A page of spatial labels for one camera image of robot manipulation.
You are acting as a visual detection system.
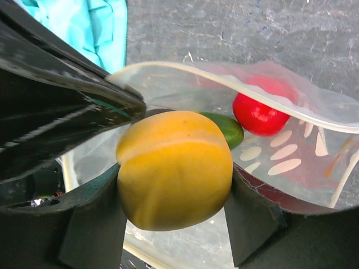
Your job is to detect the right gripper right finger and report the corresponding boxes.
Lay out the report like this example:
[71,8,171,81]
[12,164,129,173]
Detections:
[224,165,358,268]

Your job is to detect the red apple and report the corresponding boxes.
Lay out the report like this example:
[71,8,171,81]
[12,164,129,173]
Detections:
[232,75,298,136]

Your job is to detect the teal cloth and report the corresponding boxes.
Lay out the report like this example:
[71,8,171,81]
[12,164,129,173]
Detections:
[17,0,127,73]

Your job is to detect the yellow lemon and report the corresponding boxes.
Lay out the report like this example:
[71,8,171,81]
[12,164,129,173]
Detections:
[116,111,233,231]

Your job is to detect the green mango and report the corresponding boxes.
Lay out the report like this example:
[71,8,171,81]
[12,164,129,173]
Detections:
[198,112,244,150]

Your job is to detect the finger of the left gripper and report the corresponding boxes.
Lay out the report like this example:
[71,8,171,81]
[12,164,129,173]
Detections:
[1,69,146,183]
[1,1,143,101]

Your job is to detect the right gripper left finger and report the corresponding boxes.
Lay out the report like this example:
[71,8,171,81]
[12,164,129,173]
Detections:
[1,164,126,268]

